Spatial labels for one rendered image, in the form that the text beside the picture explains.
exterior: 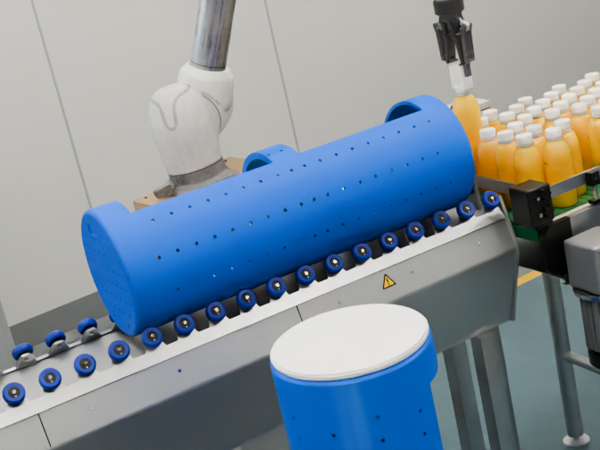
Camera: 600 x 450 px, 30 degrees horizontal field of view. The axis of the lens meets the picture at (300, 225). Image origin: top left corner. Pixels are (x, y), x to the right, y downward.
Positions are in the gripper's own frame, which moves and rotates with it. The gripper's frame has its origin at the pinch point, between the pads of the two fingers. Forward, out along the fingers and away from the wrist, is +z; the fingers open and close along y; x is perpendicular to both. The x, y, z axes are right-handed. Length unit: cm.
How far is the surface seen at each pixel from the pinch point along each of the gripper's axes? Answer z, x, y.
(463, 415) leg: 86, -21, 5
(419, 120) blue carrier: 1.9, -26.4, 18.1
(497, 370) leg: 70, -18, 19
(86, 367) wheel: 27, -117, 21
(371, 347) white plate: 19, -83, 79
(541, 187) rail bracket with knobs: 22.6, -6.8, 33.5
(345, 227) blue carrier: 18, -54, 23
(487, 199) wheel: 25.5, -12.9, 20.3
